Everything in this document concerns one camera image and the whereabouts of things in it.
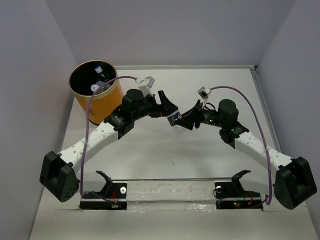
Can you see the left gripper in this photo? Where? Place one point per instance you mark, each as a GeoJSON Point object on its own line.
{"type": "Point", "coordinates": [165, 106]}

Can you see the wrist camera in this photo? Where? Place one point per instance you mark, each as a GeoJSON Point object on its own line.
{"type": "Point", "coordinates": [204, 92]}
{"type": "Point", "coordinates": [145, 84]}

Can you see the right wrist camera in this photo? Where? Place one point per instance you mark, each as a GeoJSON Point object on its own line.
{"type": "Point", "coordinates": [204, 92]}

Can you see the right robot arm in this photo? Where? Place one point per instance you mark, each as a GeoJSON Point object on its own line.
{"type": "Point", "coordinates": [290, 180]}

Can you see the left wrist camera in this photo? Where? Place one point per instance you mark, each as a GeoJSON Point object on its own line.
{"type": "Point", "coordinates": [145, 84]}

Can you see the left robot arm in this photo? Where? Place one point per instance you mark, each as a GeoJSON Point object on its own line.
{"type": "Point", "coordinates": [63, 173]}

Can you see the small clear bottle blue cap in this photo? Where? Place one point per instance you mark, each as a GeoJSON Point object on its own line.
{"type": "Point", "coordinates": [103, 75]}

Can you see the small bottle black cap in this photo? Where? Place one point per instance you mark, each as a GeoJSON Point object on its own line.
{"type": "Point", "coordinates": [172, 119]}

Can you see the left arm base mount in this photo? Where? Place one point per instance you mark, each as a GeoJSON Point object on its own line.
{"type": "Point", "coordinates": [111, 197]}

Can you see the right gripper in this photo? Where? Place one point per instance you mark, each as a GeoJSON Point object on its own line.
{"type": "Point", "coordinates": [187, 122]}

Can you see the orange cylindrical bin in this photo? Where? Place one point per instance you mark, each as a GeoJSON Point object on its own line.
{"type": "Point", "coordinates": [80, 81]}

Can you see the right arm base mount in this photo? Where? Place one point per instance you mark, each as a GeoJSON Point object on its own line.
{"type": "Point", "coordinates": [230, 195]}

